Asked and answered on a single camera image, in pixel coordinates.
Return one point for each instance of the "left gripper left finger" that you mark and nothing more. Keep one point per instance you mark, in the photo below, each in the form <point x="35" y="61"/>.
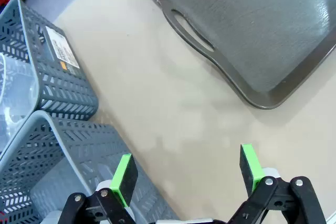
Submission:
<point x="123" y="182"/>

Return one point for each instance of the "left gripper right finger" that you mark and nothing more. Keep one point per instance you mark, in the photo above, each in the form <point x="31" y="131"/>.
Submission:
<point x="253" y="171"/>

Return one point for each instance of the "grey perforated plastic basket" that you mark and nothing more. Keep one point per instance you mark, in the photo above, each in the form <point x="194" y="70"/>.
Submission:
<point x="86" y="140"/>

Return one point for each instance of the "grey basket with label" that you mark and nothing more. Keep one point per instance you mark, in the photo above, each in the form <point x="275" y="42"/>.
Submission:
<point x="65" y="90"/>

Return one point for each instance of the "clear plastic measuring cup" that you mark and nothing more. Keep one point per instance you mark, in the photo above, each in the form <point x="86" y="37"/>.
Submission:
<point x="18" y="90"/>

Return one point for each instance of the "dark brown serving tray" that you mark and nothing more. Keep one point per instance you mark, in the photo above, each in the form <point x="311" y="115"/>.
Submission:
<point x="249" y="24"/>

